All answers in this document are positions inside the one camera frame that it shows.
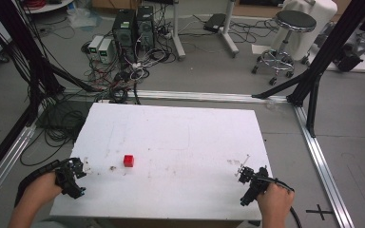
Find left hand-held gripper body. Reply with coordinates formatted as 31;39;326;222
55;157;78;200

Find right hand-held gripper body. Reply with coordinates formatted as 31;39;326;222
248;166;270;198

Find red cube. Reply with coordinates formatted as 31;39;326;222
123;154;135;168

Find person's right hand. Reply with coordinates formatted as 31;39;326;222
256;182;296;228

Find person's left hand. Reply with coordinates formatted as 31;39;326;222
21;171;64;217

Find white power supply box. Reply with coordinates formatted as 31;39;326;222
97;37;114;65
87;34;105;60

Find large black computer tower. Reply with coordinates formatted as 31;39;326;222
111;9;138;64

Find white table leg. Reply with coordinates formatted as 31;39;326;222
219;0;240;59
170;0;187;62

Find clear plastic bag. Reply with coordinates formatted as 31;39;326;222
66;7;103;30

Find black device on white board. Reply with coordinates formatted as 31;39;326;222
308;37;365;74

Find slim black computer tower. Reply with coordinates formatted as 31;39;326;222
135;5;157;52

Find flat black box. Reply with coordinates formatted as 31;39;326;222
202;12;227;33

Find black round chrome stool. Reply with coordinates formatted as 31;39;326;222
251;9;318;86

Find round white table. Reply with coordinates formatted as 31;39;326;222
23;0;76;15

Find black sleeved gripper cable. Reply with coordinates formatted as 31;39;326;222
13;159;62;208

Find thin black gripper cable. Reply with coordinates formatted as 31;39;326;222
259;176;304;228

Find black floor cable tangle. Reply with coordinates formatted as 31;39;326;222
19;100;89;167

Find black low frame beam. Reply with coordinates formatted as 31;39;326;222
0;105;34;188

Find long aluminium floor rail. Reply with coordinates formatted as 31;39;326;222
62;87;290;105

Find black diagonal frame brace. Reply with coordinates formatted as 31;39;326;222
251;70;309;100

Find black upright frame brace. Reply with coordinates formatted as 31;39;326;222
306;73;323;139

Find mixed cable tangle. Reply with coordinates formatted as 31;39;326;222
81;29;179;105

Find black frame post with cables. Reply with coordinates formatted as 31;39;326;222
0;0;66;99

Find loose black floor cables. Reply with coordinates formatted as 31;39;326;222
183;13;281;46

